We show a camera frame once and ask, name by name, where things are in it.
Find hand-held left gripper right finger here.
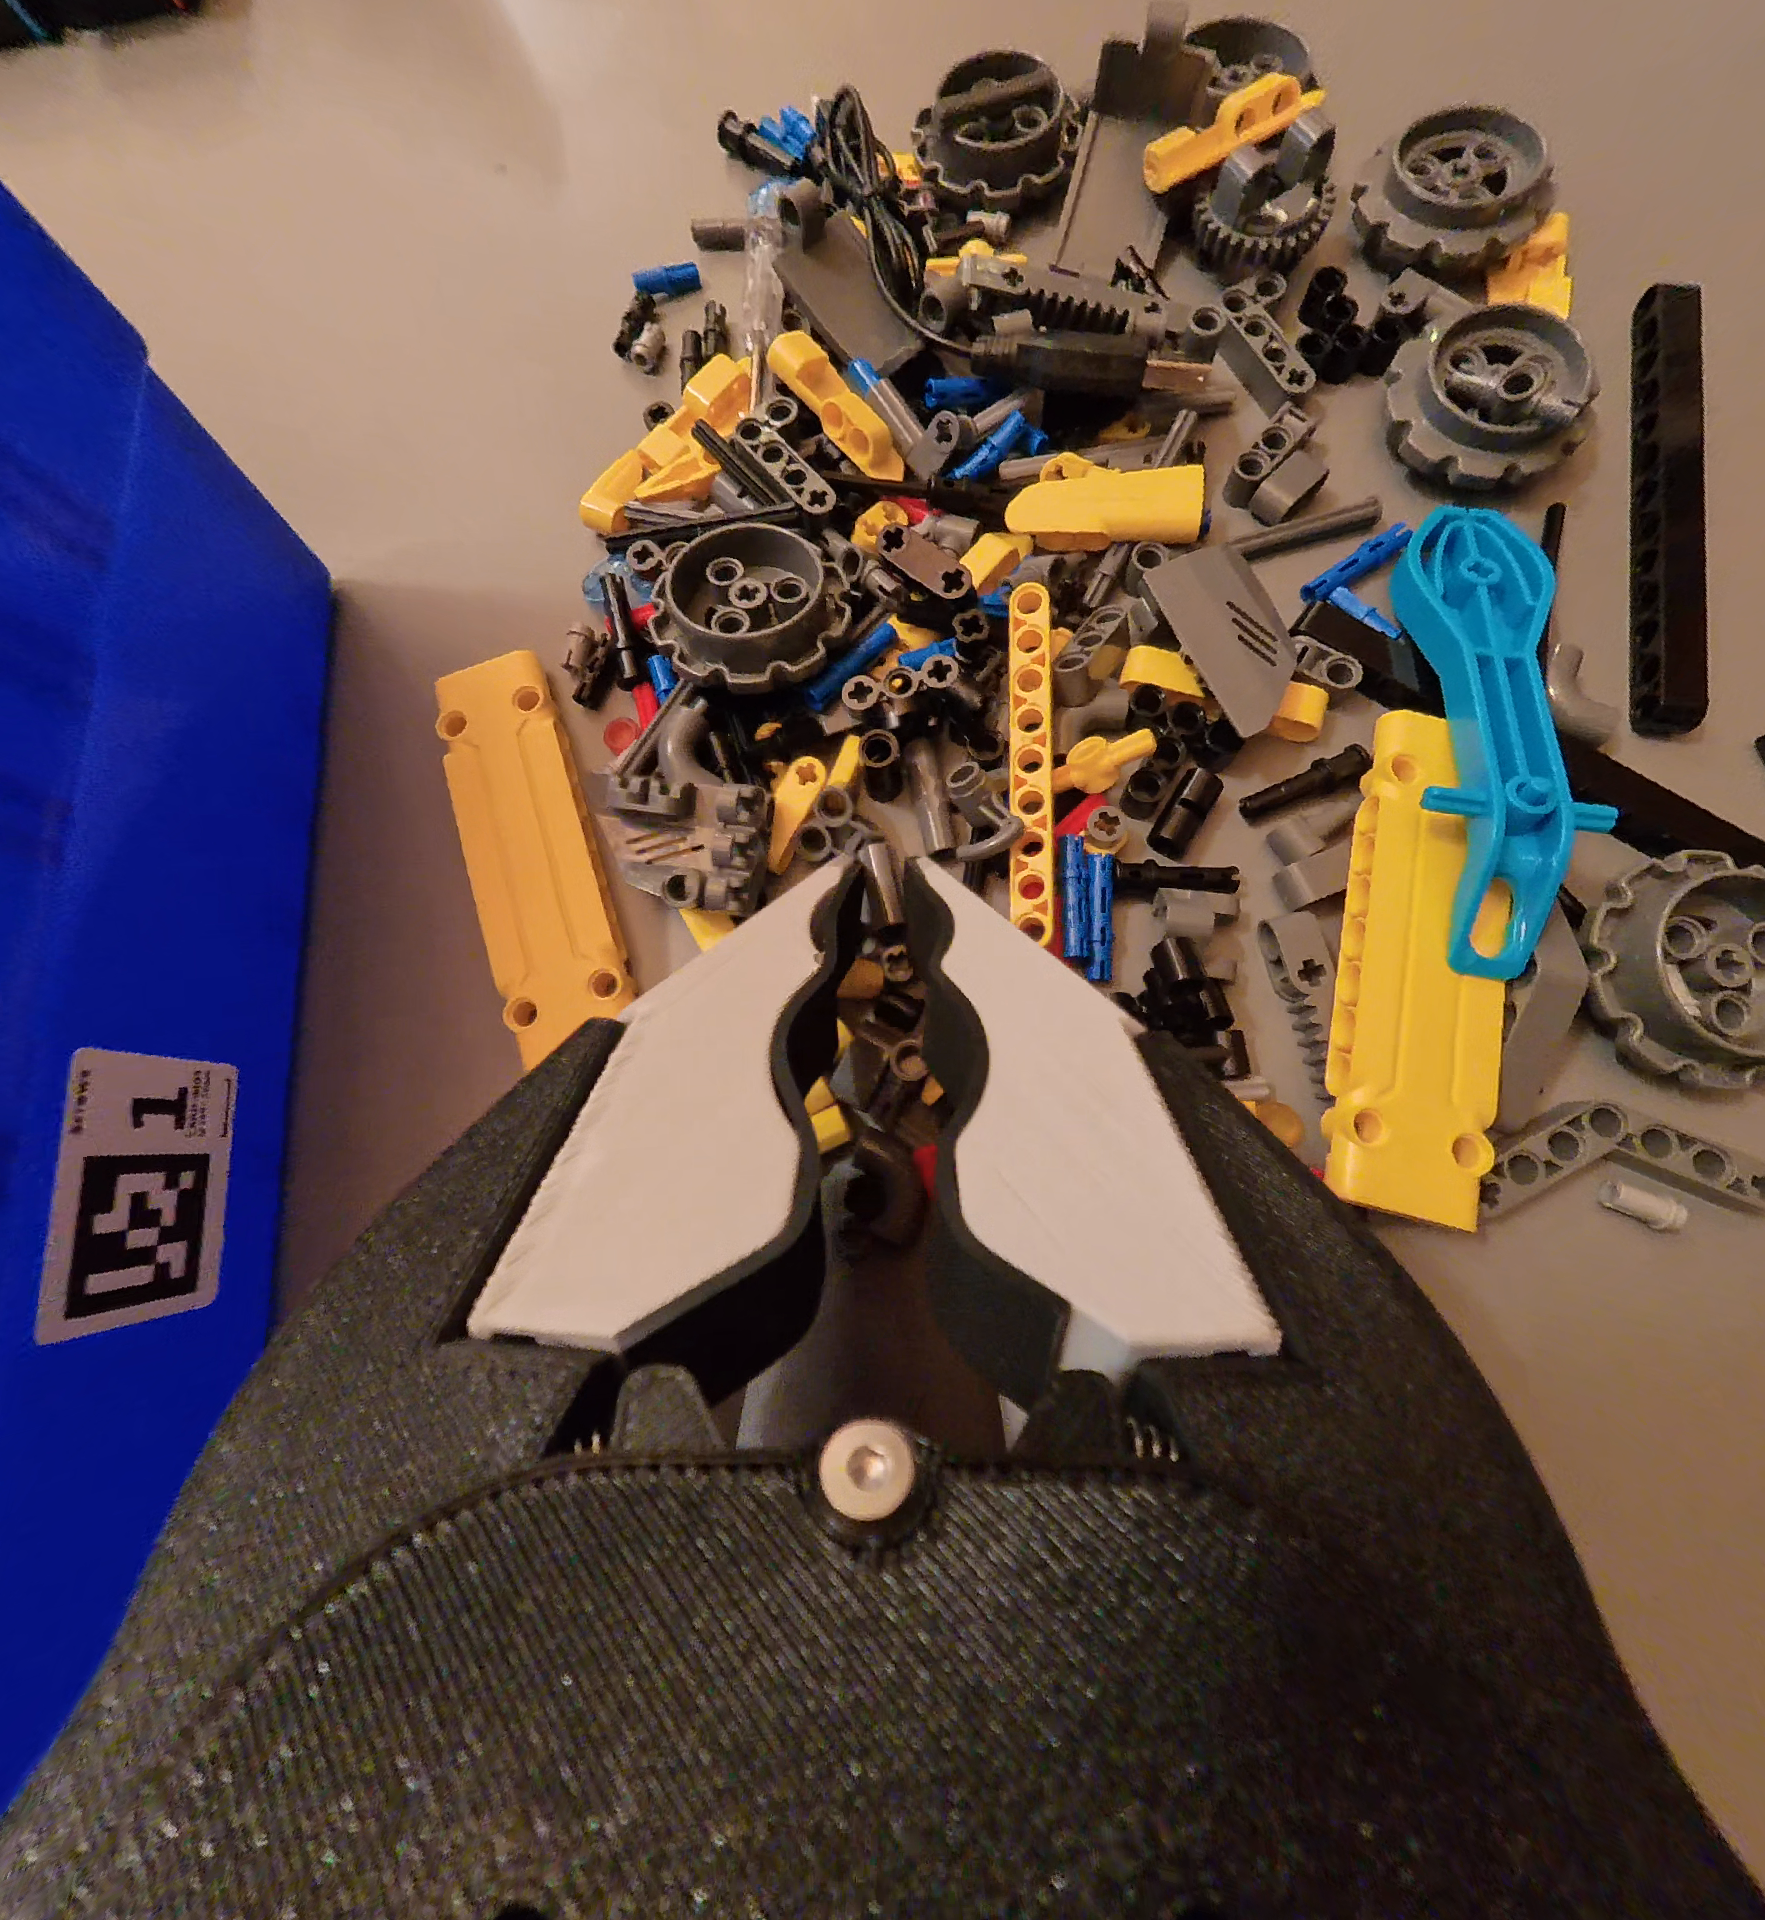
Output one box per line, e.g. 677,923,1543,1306
904,859,1284,1422

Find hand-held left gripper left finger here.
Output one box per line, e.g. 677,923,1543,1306
466,859,866,1361

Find small dark brick pin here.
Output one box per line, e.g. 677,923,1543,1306
853,838,912,962

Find dark grey toothed wheel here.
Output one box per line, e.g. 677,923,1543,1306
1580,846,1765,1092

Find pile of toy brick pieces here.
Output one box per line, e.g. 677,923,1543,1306
431,0,1765,1238

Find yellow flat brick panel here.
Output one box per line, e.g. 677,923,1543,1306
436,648,641,1069
1323,709,1512,1234

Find cyan brick separator tool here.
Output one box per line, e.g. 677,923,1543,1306
1389,507,1624,985

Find blue plastic storage bin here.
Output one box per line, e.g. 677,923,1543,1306
0,81,336,1860

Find long black brick beam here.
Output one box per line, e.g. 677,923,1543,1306
1630,282,1713,736

